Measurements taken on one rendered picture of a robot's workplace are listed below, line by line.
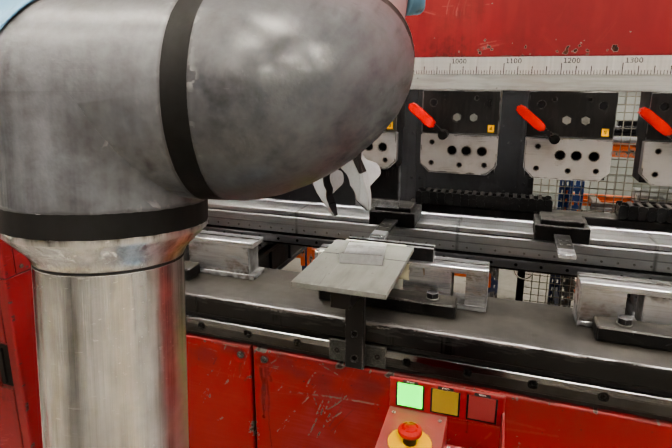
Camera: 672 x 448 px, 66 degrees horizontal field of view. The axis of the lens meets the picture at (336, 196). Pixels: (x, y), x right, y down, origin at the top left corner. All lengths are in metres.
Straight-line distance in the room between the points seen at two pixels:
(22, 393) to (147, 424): 1.28
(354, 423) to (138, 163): 1.02
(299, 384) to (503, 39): 0.84
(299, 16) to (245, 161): 0.08
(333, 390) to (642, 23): 0.93
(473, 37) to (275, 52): 0.83
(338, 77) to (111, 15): 0.11
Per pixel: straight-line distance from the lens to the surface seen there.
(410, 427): 0.93
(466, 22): 1.06
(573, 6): 1.06
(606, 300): 1.17
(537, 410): 1.14
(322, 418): 1.26
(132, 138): 0.27
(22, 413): 1.65
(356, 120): 0.27
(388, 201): 1.16
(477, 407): 0.99
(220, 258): 1.34
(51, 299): 0.33
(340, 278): 0.98
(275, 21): 0.26
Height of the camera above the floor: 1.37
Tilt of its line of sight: 13 degrees down
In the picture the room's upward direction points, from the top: straight up
